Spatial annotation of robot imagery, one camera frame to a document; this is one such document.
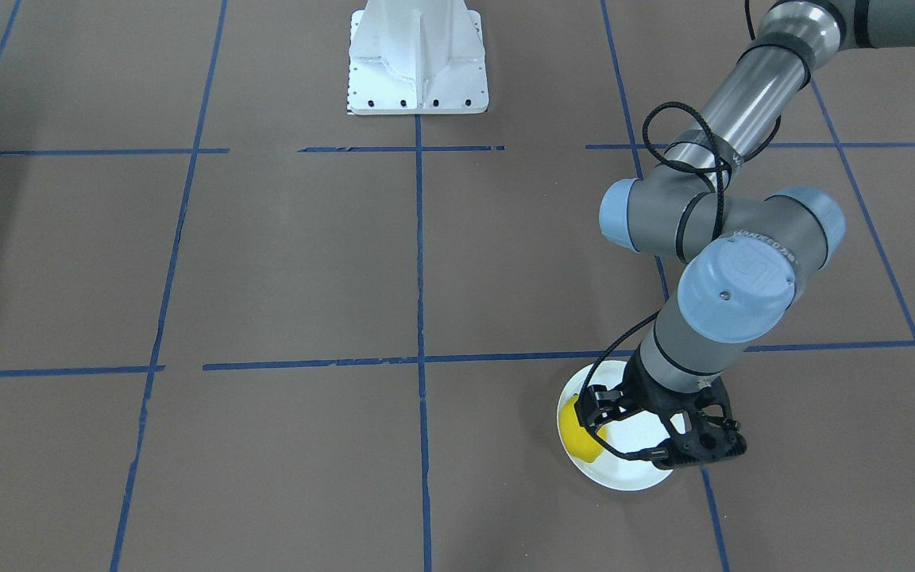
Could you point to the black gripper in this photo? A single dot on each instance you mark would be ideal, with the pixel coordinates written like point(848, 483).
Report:
point(646, 397)

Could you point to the yellow lemon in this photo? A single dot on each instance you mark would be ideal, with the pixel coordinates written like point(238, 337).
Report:
point(576, 441)

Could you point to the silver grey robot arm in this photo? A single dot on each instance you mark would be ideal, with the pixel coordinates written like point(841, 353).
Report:
point(745, 262)

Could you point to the white plate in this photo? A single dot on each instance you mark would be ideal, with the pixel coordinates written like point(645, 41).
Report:
point(644, 430)

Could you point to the brown paper table cover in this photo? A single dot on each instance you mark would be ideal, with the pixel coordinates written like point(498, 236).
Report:
point(241, 330)

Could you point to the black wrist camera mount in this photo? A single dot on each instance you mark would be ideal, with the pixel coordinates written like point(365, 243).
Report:
point(701, 428)

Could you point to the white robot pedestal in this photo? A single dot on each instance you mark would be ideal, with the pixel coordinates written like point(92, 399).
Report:
point(416, 57)

